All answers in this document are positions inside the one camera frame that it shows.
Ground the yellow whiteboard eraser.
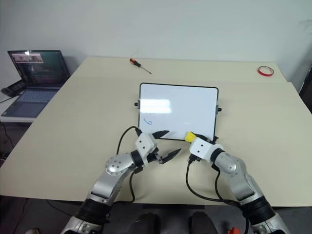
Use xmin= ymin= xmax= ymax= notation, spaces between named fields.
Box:
xmin=184 ymin=131 xmax=197 ymax=143

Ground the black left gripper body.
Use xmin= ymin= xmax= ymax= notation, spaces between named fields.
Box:
xmin=146 ymin=149 xmax=164 ymax=165

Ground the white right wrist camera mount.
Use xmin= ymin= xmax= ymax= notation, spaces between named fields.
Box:
xmin=189 ymin=136 xmax=224 ymax=162

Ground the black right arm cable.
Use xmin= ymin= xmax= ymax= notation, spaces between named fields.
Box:
xmin=186 ymin=156 xmax=247 ymax=205

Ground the open grey laptop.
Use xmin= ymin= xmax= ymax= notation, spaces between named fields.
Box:
xmin=0 ymin=50 xmax=72 ymax=119

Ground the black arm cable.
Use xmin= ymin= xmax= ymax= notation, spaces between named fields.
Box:
xmin=117 ymin=126 xmax=140 ymax=203
xmin=186 ymin=156 xmax=247 ymax=205

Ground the orange black handled screwdriver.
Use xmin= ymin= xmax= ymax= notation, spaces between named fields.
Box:
xmin=129 ymin=58 xmax=153 ymax=75

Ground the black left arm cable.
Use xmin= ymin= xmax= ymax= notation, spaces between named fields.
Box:
xmin=117 ymin=126 xmax=140 ymax=203

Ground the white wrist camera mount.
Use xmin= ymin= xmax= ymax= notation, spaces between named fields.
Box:
xmin=189 ymin=136 xmax=224 ymax=162
xmin=135 ymin=133 xmax=159 ymax=169

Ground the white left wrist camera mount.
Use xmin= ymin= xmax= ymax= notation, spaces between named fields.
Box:
xmin=135 ymin=133 xmax=159 ymax=169

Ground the black handheld device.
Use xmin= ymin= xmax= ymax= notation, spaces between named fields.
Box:
xmin=0 ymin=81 xmax=25 ymax=97

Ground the black-framed tabletop whiteboard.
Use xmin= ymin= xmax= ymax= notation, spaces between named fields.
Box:
xmin=134 ymin=82 xmax=223 ymax=143

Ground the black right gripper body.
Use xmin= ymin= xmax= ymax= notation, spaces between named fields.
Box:
xmin=196 ymin=134 xmax=212 ymax=144

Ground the red tape roll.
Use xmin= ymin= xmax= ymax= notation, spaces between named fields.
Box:
xmin=257 ymin=65 xmax=274 ymax=78

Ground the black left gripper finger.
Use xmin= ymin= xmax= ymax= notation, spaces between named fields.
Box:
xmin=161 ymin=148 xmax=182 ymax=164
xmin=152 ymin=130 xmax=170 ymax=140

